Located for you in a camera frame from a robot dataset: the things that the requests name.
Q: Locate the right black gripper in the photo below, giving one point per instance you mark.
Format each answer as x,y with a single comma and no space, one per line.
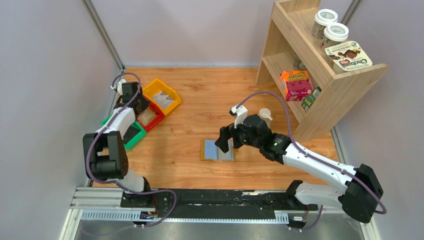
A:
232,136

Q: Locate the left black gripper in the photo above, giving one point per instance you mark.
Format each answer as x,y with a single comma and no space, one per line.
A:
139,105

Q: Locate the yellow leather card holder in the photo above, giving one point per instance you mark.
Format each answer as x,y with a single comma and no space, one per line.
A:
210,152

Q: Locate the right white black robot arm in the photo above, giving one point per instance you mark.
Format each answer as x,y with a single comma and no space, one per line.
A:
356,190

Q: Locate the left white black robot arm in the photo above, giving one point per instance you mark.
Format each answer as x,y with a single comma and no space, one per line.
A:
106,159

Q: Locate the packet in red bin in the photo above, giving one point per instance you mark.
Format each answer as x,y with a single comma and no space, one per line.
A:
146,117

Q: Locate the packet in yellow bin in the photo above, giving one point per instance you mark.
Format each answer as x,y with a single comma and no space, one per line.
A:
163,100

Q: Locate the yellow plastic bin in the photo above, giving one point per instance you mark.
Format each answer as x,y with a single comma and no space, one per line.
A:
157,85

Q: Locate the red plastic bin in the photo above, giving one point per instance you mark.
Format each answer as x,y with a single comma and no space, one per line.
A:
146,102

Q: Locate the black item in green bin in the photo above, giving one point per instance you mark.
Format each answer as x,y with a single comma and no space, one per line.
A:
130,134

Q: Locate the green plastic bin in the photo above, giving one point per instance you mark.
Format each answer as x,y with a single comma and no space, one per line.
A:
121,131

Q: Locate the clear bottle white cap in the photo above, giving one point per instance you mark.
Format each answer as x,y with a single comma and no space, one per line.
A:
265,114

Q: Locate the Scrub Mommy sponge box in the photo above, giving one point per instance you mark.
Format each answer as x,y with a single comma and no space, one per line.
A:
296,85

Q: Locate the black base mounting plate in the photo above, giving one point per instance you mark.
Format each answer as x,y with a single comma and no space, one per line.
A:
222,204

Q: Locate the small green box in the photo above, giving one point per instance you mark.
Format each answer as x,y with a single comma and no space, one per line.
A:
309,100

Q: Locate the jar on lower shelf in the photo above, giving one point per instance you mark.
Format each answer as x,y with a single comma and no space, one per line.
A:
298,64

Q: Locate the wooden shelf unit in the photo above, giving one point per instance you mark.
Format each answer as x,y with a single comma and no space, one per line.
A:
289,35

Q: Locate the Chobani yogurt cup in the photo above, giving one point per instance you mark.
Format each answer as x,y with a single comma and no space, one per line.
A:
347,57

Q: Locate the front white lidded cup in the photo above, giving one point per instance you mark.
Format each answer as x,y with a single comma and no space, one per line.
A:
334,34

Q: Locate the white lidded cup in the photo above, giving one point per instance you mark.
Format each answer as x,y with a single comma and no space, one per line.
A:
334,34
322,19

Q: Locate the rear white lidded cup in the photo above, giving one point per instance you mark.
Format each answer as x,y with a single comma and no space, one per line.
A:
322,19

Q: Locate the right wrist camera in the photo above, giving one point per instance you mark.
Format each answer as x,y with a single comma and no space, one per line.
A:
240,113

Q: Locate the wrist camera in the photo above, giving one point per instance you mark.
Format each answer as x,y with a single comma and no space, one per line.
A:
118,87
240,113

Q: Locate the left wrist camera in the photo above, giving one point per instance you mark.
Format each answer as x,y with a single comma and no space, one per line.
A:
118,87

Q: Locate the aluminium frame rail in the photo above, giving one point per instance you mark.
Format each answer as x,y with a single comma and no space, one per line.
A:
103,204

